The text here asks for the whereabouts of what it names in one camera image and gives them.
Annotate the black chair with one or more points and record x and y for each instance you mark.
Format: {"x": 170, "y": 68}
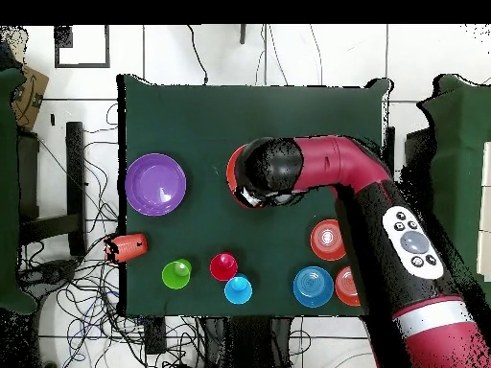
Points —
{"x": 416, "y": 153}

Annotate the orange cup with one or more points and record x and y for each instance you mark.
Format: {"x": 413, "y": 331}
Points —
{"x": 128, "y": 247}

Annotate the black metal leg frame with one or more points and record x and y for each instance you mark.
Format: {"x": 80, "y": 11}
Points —
{"x": 75, "y": 172}

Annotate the green cloth side table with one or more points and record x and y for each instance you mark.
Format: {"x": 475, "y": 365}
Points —
{"x": 7, "y": 191}
{"x": 460, "y": 153}

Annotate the blue cup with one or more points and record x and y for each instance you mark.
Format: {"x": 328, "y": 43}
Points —
{"x": 232, "y": 293}

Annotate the red cup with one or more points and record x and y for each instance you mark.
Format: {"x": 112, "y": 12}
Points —
{"x": 220, "y": 268}

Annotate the blue bowl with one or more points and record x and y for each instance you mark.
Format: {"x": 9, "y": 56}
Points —
{"x": 310, "y": 287}

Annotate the black post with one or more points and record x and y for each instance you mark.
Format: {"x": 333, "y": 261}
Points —
{"x": 242, "y": 34}

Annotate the wide orange bowl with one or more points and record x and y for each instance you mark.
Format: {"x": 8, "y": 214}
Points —
{"x": 231, "y": 172}

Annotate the dark green tablecloth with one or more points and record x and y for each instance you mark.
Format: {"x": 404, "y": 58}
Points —
{"x": 191, "y": 115}

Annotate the green cup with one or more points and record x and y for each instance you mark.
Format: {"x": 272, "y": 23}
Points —
{"x": 170, "y": 278}

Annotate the black square floor frame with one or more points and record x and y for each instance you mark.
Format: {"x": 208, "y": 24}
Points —
{"x": 82, "y": 66}

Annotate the black power strip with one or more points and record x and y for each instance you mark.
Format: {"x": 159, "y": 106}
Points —
{"x": 155, "y": 337}

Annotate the cardboard box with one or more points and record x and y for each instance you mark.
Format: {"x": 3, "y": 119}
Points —
{"x": 30, "y": 99}

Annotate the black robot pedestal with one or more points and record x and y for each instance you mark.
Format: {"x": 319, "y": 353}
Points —
{"x": 245, "y": 345}

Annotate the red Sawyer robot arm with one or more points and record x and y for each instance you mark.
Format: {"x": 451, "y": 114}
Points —
{"x": 337, "y": 161}

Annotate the purple bowl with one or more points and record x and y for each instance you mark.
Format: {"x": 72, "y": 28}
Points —
{"x": 153, "y": 184}

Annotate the white boxes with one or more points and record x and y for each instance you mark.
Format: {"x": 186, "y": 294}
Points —
{"x": 486, "y": 207}

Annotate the black caster base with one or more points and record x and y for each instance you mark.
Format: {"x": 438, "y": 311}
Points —
{"x": 53, "y": 273}

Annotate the small orange bowl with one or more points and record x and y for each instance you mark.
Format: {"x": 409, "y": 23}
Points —
{"x": 326, "y": 239}
{"x": 345, "y": 287}

